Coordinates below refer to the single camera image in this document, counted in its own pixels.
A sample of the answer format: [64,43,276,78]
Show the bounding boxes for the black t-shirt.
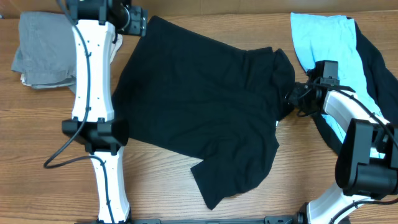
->
[112,16,295,209]

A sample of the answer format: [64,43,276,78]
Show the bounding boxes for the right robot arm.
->
[285,60,397,223]

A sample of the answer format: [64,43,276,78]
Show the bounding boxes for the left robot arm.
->
[62,1,147,223]

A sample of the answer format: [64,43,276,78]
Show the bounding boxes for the light blue t-shirt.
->
[290,12,389,159]

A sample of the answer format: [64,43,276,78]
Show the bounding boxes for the folded grey shorts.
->
[11,12,76,92]

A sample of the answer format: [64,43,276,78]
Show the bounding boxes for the folded beige garment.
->
[20,30,124,88]

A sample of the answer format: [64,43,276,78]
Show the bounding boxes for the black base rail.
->
[74,215,305,224]

